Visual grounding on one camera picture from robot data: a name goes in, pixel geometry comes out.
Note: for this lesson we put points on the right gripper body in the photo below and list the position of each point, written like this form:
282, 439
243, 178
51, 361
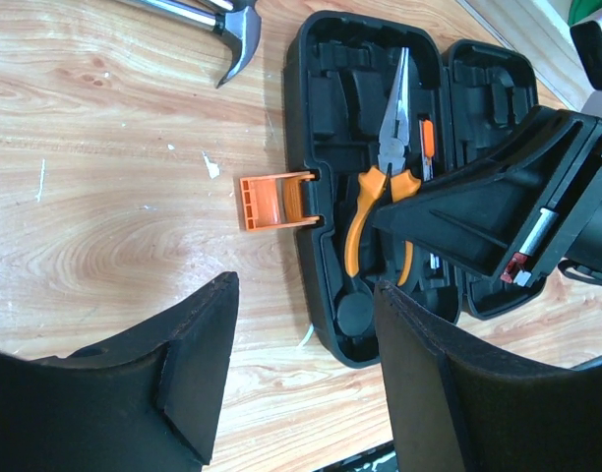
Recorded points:
557, 201

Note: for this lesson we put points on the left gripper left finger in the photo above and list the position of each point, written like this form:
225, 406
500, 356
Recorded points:
145, 399

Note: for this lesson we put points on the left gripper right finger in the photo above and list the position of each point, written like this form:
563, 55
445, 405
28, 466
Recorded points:
459, 403

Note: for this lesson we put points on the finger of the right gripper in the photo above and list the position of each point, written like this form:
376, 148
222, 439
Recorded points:
465, 216

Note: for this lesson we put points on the orange utility knife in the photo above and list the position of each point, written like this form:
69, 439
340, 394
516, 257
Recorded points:
427, 140

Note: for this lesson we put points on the orange handled pliers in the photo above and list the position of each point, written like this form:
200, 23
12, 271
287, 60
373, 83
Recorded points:
390, 173

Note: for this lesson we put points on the green garment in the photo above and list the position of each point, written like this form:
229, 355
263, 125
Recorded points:
581, 9

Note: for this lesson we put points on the claw hammer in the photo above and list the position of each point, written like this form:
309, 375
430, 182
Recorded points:
236, 23

